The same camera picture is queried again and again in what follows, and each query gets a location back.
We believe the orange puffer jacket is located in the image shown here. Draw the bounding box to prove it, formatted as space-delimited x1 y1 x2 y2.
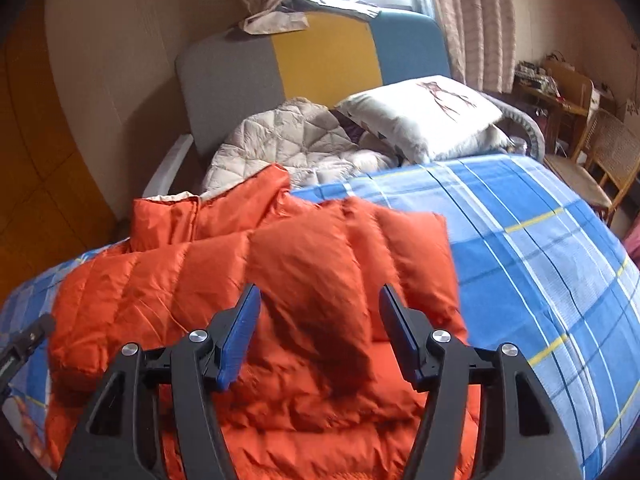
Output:
44 165 468 479

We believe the blue plaid bed sheet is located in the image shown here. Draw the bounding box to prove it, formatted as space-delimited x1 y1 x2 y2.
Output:
1 155 639 479

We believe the wooden chair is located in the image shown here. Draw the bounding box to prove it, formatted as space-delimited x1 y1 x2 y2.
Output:
544 110 639 226

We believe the grey frilled cushion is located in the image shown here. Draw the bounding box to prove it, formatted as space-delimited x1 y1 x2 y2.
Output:
482 92 546 162

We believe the white printed pillow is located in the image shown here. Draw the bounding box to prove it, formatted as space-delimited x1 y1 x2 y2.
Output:
335 76 511 164

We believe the beige quilted jacket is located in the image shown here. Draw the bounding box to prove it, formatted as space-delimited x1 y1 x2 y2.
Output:
202 98 399 197

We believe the cluttered wooden desk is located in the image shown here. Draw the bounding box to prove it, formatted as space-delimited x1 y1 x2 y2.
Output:
512 58 617 156

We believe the grey yellow blue headboard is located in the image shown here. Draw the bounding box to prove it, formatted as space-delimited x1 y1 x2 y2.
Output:
176 10 451 162

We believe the beige cloth on headboard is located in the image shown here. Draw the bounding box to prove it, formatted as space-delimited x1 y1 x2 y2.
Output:
240 10 309 36

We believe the pink striped curtain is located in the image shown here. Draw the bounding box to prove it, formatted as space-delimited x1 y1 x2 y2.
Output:
242 0 516 93

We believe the grey bed side rail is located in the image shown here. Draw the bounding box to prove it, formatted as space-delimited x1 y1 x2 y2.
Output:
142 133 194 198

